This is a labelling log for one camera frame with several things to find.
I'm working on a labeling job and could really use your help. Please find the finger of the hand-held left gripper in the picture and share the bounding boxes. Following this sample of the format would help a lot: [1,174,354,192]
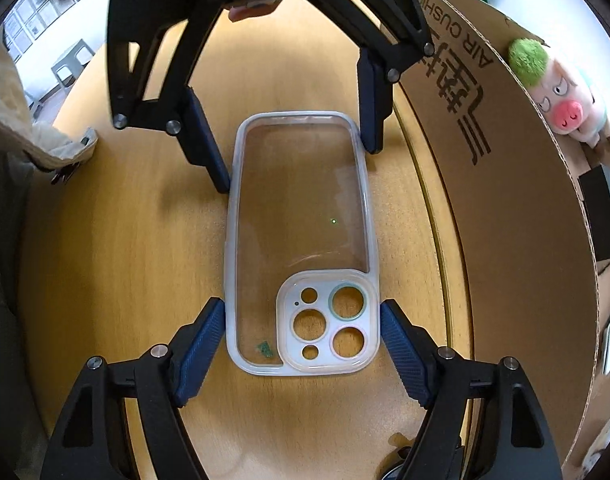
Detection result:
[109,0,232,194]
[304,0,436,155]

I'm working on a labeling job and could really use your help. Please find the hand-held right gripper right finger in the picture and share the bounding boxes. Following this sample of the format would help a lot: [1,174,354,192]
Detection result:
[380,299,560,480]

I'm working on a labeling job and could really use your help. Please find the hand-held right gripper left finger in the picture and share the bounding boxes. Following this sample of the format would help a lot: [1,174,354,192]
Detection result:
[40,297,226,480]

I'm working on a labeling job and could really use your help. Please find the clear phone case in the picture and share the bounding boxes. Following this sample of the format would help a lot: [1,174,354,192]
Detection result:
[225,110,383,376]

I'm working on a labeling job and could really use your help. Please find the brown cardboard box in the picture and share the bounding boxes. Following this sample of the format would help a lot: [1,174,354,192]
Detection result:
[400,0,610,480]

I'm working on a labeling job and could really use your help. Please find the pig plush toy green hat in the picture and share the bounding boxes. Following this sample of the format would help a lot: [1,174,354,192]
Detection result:
[507,37,610,150]

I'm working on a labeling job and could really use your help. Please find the person's left hand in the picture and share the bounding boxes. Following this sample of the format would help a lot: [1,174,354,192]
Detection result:
[228,1,282,23]

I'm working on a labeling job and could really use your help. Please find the grey stool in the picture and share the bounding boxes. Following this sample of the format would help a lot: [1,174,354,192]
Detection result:
[52,40,96,86]

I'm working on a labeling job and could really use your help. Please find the beige cloth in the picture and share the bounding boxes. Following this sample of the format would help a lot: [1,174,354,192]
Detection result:
[0,50,98,171]

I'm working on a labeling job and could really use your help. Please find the black box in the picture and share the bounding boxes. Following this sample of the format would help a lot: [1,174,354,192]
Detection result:
[577,164,610,262]

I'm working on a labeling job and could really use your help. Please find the wall display of framed photos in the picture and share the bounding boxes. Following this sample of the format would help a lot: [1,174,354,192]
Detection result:
[5,0,96,56]

